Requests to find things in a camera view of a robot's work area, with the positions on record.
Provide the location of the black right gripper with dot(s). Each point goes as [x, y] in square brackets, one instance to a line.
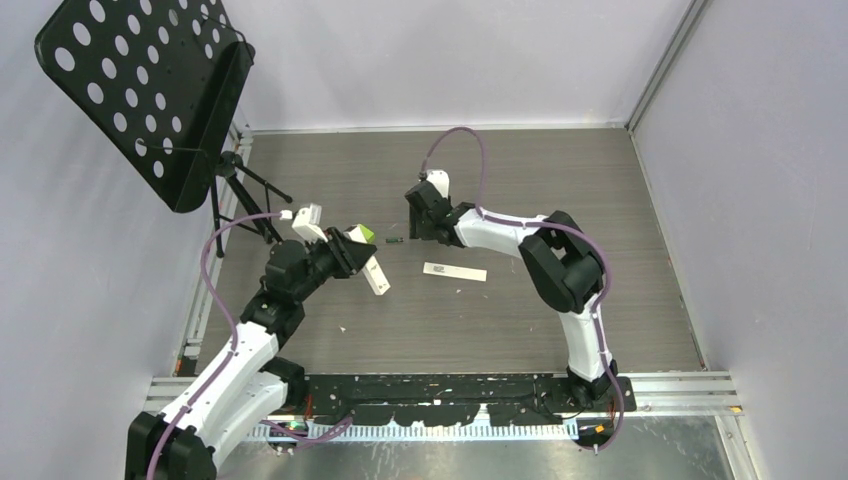
[416, 229]

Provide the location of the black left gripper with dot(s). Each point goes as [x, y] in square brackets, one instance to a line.
[347, 255]

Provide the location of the long white remote cover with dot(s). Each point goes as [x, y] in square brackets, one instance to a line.
[456, 272]

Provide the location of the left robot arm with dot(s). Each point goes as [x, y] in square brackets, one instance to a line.
[247, 380]

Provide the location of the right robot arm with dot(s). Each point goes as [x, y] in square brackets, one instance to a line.
[566, 268]

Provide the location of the green block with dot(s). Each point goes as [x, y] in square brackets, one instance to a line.
[361, 234]

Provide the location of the black music stand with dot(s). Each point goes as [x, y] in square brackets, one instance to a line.
[162, 80]

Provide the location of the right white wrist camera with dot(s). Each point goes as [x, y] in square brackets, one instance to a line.
[439, 178]

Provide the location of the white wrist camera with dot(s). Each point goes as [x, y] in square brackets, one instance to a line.
[306, 222]
[439, 178]

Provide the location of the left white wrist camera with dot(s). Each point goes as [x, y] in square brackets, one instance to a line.
[306, 222]

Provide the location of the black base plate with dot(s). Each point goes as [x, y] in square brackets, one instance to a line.
[441, 400]

